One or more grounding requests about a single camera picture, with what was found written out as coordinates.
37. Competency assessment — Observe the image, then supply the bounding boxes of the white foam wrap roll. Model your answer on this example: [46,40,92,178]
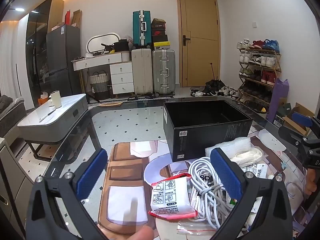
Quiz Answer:
[205,137,252,160]

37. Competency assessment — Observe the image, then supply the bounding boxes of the printed desk mat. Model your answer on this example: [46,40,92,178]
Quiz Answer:
[99,125,308,240]

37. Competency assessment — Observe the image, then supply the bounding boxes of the open-lid black shoe box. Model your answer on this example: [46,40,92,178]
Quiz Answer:
[151,18,167,30]

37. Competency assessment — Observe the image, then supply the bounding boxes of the white printed plastic bag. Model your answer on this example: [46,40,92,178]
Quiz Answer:
[229,147,269,180]

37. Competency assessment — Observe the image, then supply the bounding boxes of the grey coffee table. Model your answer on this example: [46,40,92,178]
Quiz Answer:
[17,94,89,159]

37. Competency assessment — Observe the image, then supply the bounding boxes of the grey low cabinet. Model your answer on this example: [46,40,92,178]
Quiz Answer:
[0,137,28,230]

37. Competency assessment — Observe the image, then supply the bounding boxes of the white oval mirror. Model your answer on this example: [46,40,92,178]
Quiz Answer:
[86,32,121,53]

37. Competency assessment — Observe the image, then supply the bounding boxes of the black cardboard box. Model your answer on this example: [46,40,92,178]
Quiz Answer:
[163,100,253,162]

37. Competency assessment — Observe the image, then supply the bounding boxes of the black glass cabinet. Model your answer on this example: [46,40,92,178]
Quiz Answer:
[25,0,64,105]

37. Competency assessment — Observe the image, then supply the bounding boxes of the clear red-strip zip bag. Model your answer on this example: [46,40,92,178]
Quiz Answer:
[177,220,218,233]

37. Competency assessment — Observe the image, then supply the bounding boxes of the purple yoga mat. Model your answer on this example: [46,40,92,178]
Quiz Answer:
[266,78,289,123]

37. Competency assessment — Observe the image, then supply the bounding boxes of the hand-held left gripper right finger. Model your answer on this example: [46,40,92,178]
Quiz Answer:
[209,148,293,240]

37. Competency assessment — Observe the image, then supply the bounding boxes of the grey sofa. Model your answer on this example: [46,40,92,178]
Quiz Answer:
[0,95,27,138]

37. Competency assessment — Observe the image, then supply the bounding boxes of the orange tissue box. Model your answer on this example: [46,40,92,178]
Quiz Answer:
[38,92,52,105]

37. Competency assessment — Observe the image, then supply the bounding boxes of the scattered pile of shoes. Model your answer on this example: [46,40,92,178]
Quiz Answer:
[190,85,242,98]

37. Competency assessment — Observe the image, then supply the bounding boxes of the white cable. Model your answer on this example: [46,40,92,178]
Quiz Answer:
[187,157,240,230]

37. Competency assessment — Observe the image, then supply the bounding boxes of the teal suitcase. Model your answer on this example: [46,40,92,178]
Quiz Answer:
[132,10,152,48]

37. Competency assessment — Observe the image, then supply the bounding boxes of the silver suitcase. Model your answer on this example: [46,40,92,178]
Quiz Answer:
[152,49,176,96]

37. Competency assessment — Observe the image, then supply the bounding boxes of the beige suitcase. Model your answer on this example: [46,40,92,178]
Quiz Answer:
[131,48,153,96]

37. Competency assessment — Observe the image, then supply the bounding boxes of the black waste basket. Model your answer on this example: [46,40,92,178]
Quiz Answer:
[244,99,269,114]

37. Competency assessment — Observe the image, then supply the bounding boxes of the black bag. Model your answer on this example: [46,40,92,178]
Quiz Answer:
[114,39,129,52]

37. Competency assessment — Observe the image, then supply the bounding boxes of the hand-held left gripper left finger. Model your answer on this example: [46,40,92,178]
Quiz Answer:
[25,148,108,240]

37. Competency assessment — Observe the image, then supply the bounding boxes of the white paper cup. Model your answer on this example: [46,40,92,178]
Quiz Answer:
[50,90,62,109]

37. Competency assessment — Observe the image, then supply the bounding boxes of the person's left hand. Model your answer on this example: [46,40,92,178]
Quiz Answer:
[99,225,154,240]

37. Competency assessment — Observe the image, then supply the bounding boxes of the person's right hand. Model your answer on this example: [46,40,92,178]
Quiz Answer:
[304,170,320,200]

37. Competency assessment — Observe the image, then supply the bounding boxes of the dark grey refrigerator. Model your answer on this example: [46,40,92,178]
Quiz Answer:
[46,25,83,95]

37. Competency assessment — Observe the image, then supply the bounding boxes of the white dresser with drawers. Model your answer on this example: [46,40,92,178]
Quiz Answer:
[71,51,135,99]

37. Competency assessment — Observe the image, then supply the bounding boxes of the rows of assorted shoes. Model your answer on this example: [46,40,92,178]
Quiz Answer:
[237,39,280,105]

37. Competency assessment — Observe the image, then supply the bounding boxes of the white pen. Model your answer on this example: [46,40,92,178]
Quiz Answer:
[39,109,57,122]

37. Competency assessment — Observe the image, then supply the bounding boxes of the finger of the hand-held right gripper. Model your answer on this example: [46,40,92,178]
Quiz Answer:
[278,125,313,155]
[291,112,316,128]

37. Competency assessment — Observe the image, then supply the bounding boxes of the white red-edged packet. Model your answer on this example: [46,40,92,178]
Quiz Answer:
[149,175,198,221]

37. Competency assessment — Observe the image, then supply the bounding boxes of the dark green box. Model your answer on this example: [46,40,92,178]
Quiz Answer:
[279,104,292,117]

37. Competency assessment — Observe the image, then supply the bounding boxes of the flat brown cardboard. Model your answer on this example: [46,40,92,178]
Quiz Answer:
[71,9,82,28]

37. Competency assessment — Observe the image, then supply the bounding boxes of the black yellow shoe box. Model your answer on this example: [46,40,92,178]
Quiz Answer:
[153,41,171,50]

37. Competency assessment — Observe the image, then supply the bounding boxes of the wooden door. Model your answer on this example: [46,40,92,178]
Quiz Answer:
[176,0,221,88]

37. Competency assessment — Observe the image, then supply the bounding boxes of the woven laundry basket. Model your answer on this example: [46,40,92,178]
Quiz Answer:
[89,72,110,100]

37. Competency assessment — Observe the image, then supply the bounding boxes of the wooden shoe rack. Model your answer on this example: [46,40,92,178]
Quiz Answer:
[236,39,282,110]

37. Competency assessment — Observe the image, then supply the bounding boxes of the open cardboard box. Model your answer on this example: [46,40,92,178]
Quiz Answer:
[274,102,313,135]

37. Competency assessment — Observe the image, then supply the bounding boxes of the black umbrella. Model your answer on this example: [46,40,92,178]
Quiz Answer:
[205,62,225,90]

